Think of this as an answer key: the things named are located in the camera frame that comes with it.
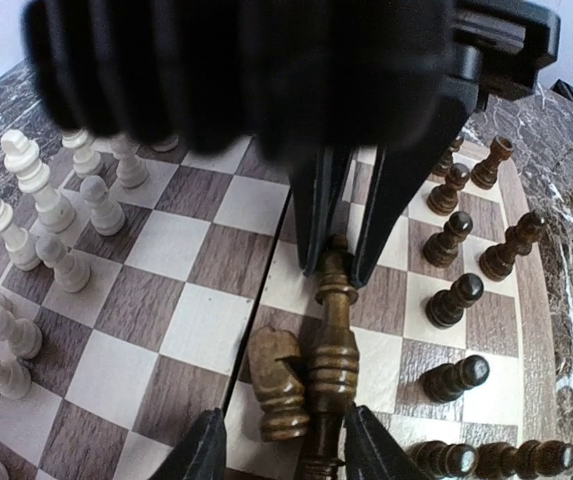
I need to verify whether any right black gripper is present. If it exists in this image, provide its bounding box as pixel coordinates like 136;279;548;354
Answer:
21;1;561;276

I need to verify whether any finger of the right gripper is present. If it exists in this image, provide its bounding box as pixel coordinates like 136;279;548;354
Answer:
350;99;476;288

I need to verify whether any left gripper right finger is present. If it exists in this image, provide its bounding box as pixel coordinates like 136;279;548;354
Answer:
344;403;429;480

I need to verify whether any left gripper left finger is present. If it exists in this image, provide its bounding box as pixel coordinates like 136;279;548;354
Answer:
153;408;227;480

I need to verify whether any dark tall piece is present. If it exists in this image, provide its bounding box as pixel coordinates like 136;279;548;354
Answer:
431;135;464;177
475;440;573;479
478;209;547;281

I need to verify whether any dark pawn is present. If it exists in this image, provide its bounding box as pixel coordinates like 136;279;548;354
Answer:
425;273;484;329
427;163;470;216
422;211;473;268
420;355;490;403
409;440;478;479

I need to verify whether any dark rook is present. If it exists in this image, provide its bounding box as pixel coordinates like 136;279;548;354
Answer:
470;135;514;190

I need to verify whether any dark king piece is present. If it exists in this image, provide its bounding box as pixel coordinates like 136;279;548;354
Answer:
297;234;359;479

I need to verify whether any dark tall piece front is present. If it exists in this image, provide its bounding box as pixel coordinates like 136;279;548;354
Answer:
478;209;547;281

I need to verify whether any wooden chess board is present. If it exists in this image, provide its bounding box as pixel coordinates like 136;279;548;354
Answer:
0;74;560;480

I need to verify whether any white pieces back row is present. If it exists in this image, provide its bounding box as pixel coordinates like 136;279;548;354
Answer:
0;127;182;480

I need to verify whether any fallen dark knight piece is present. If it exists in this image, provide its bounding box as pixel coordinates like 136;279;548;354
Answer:
248;326;310;442

